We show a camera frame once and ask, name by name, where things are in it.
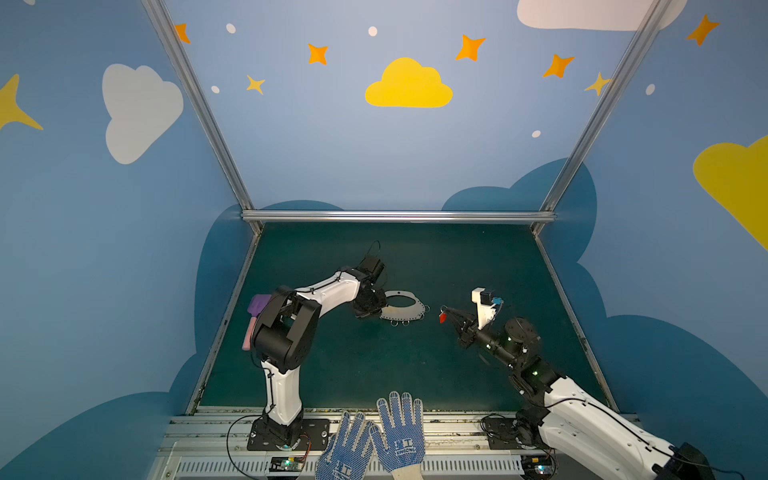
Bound grey metal keyring plate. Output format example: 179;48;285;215
379;290;429;326

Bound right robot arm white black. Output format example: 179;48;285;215
440;307;715;479

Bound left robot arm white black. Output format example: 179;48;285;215
249;255;386;448

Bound purple spatula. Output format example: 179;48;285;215
242;294;271;351

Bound right blue dotted work glove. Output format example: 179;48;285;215
369;391;425;480

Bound blue dotted work glove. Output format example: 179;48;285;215
369;391;425;480
315;412;373;480

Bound right green circuit board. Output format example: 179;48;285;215
521;455;557;480

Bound green circuit board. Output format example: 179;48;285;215
521;455;557;480
268;457;305;474

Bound left blue dotted work glove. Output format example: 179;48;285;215
315;412;373;480

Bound left green circuit board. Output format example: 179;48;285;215
268;457;305;474

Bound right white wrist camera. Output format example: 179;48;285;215
471;287;504;330

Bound aluminium rear frame bar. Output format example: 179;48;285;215
241;210;556;224

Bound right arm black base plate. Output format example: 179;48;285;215
480;413;554;451

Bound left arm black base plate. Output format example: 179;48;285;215
246;417;330;452

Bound aluminium left frame post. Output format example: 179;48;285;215
142;0;254;213

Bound aluminium frame post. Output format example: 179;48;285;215
531;0;672;238
142;0;254;213

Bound aluminium right frame post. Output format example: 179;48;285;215
531;0;672;238

